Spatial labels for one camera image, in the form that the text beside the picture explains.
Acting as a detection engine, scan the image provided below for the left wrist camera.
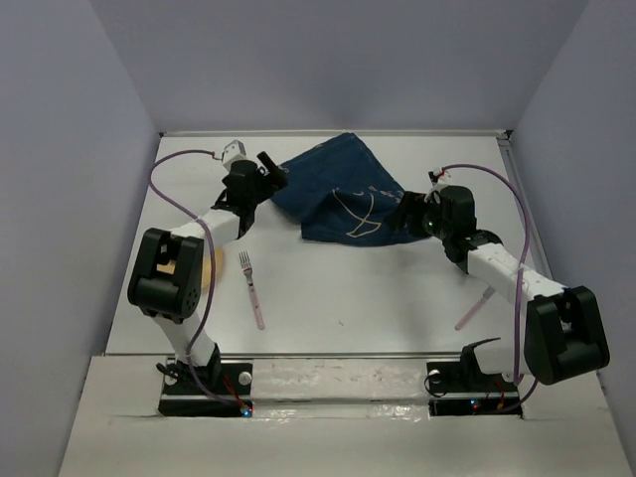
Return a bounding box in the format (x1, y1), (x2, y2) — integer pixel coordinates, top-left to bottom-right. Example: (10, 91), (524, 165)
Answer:
(217, 139), (247, 171)

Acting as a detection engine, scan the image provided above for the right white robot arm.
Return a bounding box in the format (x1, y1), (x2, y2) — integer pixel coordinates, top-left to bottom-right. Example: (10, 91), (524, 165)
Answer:
(385, 186), (610, 386)

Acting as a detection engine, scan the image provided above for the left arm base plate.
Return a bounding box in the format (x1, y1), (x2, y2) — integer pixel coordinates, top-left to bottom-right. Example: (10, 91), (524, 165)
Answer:
(155, 358), (253, 418)

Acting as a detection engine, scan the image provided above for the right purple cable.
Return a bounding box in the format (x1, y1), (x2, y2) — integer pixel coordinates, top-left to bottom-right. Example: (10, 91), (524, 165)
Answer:
(444, 162), (541, 411)

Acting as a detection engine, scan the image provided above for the pink handled fork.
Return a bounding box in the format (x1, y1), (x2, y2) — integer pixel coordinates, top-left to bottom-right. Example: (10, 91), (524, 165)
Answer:
(238, 251), (265, 330)

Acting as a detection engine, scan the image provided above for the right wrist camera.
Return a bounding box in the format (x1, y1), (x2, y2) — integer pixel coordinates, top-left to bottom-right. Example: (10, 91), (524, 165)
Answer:
(428, 168), (452, 192)

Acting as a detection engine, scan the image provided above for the pink handled knife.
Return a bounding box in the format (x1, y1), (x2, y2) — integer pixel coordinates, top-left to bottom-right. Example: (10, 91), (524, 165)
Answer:
(454, 287), (495, 331)

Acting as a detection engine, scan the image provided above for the purple cable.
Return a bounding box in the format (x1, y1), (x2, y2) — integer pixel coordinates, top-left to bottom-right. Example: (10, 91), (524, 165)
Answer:
(148, 148), (249, 411)
(444, 162), (541, 411)

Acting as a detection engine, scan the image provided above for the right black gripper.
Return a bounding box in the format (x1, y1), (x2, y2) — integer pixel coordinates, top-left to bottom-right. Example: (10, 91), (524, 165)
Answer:
(382, 191), (451, 241)

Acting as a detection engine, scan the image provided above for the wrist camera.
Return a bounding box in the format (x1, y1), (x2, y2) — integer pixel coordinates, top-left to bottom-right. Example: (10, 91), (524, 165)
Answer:
(217, 139), (247, 171)
(428, 168), (452, 192)

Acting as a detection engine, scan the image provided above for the yellow plate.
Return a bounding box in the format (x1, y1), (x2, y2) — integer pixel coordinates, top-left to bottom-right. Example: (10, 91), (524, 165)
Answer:
(201, 248), (225, 290)

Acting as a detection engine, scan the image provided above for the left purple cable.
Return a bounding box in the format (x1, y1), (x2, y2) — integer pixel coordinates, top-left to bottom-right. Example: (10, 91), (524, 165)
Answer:
(148, 148), (249, 411)

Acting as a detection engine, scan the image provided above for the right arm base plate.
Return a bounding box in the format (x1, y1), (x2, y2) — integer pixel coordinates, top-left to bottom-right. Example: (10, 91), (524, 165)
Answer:
(423, 338), (523, 417)

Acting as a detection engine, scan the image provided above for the blue fish placemat cloth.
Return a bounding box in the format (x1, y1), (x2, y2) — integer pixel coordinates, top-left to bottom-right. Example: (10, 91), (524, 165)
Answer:
(271, 133), (417, 246)

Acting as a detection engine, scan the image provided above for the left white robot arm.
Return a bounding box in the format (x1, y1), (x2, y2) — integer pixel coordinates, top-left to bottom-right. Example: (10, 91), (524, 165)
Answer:
(127, 151), (288, 400)

